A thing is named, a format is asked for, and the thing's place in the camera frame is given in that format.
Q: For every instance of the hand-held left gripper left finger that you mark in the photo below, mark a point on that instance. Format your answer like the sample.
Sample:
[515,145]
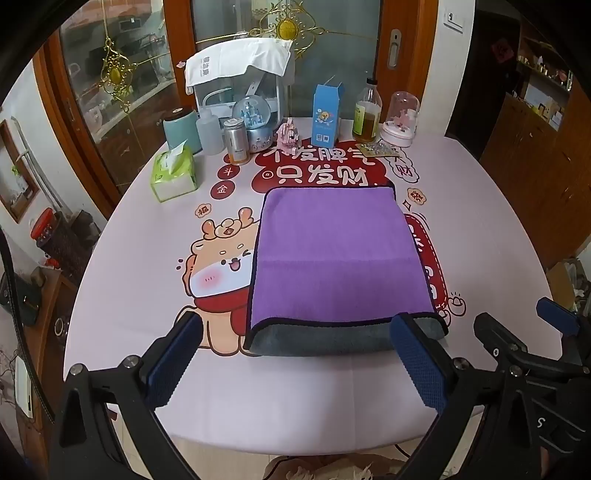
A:
[174,367]

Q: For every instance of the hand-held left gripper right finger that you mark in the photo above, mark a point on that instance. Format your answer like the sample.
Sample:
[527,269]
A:
[419,367]

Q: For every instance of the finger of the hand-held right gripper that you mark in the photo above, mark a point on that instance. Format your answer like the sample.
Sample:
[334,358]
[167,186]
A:
[497,333]
[556,316]

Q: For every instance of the purple and grey towel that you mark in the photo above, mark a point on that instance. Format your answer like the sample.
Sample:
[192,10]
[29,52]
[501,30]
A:
[339,249]

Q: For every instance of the cardboard box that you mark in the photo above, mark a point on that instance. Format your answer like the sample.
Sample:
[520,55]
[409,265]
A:
[561,286]

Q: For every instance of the brown fringed cloth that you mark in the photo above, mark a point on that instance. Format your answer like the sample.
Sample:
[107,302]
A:
[332,468]

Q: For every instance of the wooden cabinet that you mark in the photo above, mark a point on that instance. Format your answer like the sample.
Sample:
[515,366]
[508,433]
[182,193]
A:
[531,175]

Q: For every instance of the dark woven basket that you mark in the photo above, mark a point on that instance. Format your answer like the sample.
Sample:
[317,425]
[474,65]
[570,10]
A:
[71,244]

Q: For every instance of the black bag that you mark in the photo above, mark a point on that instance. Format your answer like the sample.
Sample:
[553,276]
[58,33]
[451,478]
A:
[27,297]

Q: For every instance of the green tissue pack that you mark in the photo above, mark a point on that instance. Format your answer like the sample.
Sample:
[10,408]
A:
[174,177]

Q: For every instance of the red container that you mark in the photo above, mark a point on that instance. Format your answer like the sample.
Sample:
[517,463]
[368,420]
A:
[42,224]

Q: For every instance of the pill blister pack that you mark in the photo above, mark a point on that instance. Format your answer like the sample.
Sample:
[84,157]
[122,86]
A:
[377,150]

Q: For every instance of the metal can with orange base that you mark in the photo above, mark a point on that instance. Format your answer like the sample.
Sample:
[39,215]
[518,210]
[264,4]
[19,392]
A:
[236,145]

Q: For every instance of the translucent plastic bottle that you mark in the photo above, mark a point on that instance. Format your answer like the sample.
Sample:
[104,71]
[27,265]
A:
[210,136]

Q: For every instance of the pink glass dome ornament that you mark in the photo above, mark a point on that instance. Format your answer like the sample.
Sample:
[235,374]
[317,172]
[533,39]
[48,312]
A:
[400,120]

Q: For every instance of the teal round canister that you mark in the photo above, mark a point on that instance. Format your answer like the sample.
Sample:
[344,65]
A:
[181,131]

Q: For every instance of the glass oil bottle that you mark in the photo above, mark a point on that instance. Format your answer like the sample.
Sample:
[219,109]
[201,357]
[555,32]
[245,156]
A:
[366,120]

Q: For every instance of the snow globe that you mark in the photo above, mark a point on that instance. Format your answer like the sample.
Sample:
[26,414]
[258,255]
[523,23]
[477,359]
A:
[254,122]

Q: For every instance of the pink figurine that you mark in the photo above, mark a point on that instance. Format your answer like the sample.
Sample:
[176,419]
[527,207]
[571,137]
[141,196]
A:
[288,134]

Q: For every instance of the blue carton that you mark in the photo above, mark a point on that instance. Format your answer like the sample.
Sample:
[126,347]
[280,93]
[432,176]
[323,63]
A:
[325,117]

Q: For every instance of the small gold door ornament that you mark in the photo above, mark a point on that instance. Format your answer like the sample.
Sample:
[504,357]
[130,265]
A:
[115,74]

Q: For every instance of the white cloth cover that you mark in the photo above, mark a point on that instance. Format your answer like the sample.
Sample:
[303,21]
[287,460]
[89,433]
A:
[240,57]

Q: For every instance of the large gold door ornament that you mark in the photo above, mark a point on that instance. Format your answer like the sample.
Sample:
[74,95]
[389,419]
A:
[286,27]

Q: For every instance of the white light switch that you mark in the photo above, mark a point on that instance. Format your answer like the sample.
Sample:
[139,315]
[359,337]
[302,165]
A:
[454,19]

